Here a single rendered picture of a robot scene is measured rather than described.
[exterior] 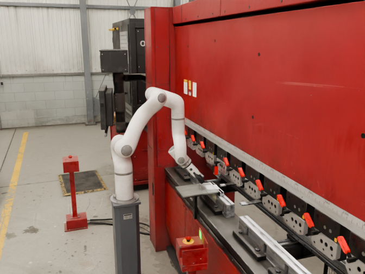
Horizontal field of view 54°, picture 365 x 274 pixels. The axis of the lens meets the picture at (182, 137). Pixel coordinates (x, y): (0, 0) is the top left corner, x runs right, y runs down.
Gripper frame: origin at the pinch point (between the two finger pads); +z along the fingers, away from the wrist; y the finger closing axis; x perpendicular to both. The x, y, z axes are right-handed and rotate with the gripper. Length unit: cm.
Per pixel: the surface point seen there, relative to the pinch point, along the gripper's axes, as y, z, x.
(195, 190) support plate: -3.9, 2.3, 7.6
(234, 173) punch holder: -36.4, -4.4, -21.7
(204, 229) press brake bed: -17.0, 22.9, 19.7
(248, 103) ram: -48, -37, -53
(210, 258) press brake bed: -28, 36, 28
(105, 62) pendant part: 91, -103, 3
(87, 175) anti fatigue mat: 303, 5, 160
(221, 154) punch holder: -15.5, -10.9, -22.7
